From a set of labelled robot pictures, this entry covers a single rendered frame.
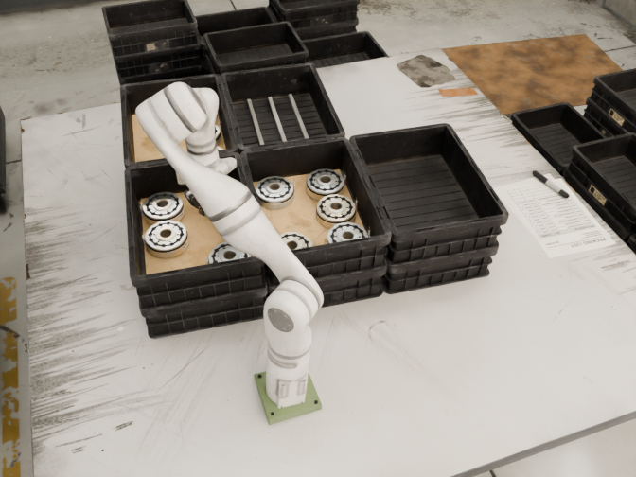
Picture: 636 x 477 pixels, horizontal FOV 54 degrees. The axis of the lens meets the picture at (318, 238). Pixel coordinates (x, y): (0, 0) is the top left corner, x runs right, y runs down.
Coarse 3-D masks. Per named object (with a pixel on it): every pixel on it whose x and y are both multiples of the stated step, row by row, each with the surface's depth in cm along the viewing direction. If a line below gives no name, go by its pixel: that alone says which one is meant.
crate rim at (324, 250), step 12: (300, 144) 170; (312, 144) 171; (324, 144) 172; (348, 144) 171; (240, 156) 166; (360, 168) 164; (252, 180) 160; (252, 192) 157; (372, 192) 157; (372, 204) 154; (384, 228) 148; (348, 240) 145; (360, 240) 145; (372, 240) 146; (384, 240) 147; (300, 252) 143; (312, 252) 143; (324, 252) 144; (336, 252) 145
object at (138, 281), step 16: (240, 160) 165; (128, 176) 160; (240, 176) 161; (128, 192) 156; (128, 208) 152; (128, 224) 148; (128, 240) 144; (176, 272) 138; (192, 272) 138; (208, 272) 140; (224, 272) 141
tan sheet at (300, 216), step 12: (300, 180) 175; (300, 192) 172; (348, 192) 172; (300, 204) 168; (312, 204) 168; (276, 216) 165; (288, 216) 165; (300, 216) 165; (312, 216) 165; (276, 228) 162; (288, 228) 162; (300, 228) 162; (312, 228) 162; (324, 228) 162; (312, 240) 159; (324, 240) 159
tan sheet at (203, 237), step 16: (192, 208) 167; (144, 224) 162; (192, 224) 163; (208, 224) 163; (192, 240) 159; (208, 240) 159; (224, 240) 159; (176, 256) 155; (192, 256) 155; (160, 272) 151
